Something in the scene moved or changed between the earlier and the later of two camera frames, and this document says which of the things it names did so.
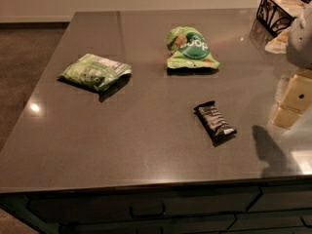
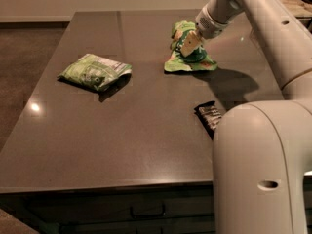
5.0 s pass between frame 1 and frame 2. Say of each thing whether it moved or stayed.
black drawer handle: stayed
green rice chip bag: moved
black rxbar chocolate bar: stayed
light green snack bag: stayed
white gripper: moved
